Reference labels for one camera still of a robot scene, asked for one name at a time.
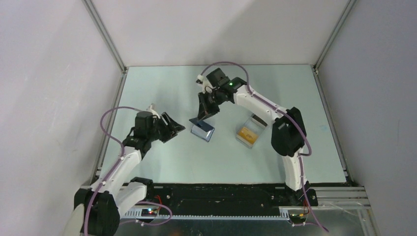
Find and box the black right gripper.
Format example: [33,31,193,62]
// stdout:
[197,89,224,123]

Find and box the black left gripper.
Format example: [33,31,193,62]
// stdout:
[148,112,185,144]

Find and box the blue card holder wallet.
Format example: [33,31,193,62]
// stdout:
[189,118,215,142]

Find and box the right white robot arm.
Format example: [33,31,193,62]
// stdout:
[195,68,306,206]

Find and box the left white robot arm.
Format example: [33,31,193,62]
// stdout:
[63,104,185,236]

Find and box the clear plastic card tray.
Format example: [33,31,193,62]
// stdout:
[236,114,268,148]

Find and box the orange card stack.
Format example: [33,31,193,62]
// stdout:
[236,126,259,146]

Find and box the left controller board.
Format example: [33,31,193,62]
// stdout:
[141,208,159,217]

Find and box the controller board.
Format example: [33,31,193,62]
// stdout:
[289,213,308,219]
[141,208,159,217]

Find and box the right controller board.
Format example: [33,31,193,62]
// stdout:
[289,213,308,219]

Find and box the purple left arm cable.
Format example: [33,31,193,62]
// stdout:
[83,106,173,236]

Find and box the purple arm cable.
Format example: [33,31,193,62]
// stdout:
[200,61,329,233]
[83,106,173,236]

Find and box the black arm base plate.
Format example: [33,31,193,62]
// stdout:
[145,183,318,216]

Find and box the grey cable duct strip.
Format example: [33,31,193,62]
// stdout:
[121,208,290,221]

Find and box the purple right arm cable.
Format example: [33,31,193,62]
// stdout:
[200,61,329,233]

